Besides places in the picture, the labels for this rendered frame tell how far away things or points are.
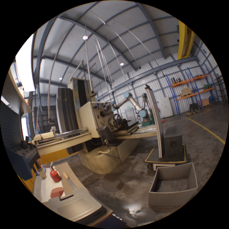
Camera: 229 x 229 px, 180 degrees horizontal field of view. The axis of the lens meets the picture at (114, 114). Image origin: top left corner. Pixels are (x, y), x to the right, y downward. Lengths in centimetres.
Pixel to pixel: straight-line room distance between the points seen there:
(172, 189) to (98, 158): 160
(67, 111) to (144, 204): 255
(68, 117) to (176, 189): 257
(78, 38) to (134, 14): 498
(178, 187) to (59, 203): 120
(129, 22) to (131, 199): 875
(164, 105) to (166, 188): 771
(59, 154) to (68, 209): 350
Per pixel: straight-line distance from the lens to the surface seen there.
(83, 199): 46
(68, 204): 48
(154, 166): 168
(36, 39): 872
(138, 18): 779
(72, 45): 806
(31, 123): 582
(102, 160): 190
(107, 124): 185
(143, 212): 141
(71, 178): 77
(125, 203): 150
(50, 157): 386
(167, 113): 831
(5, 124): 81
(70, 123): 206
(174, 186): 124
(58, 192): 64
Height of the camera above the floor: 137
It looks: 3 degrees up
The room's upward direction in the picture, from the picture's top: 15 degrees counter-clockwise
